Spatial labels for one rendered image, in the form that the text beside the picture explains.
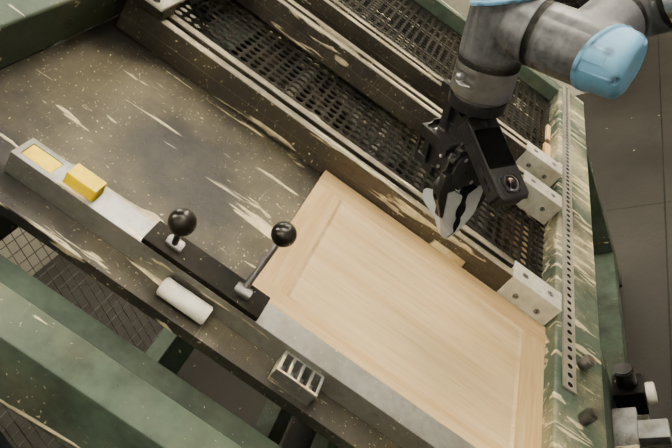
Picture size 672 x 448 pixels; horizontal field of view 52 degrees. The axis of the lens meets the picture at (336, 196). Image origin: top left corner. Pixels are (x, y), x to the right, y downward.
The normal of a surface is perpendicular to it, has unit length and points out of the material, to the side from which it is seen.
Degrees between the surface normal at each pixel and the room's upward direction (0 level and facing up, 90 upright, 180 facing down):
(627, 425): 0
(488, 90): 100
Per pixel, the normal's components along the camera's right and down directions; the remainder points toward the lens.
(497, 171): 0.34, -0.41
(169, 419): 0.51, -0.66
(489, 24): -0.64, 0.37
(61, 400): -0.28, 0.47
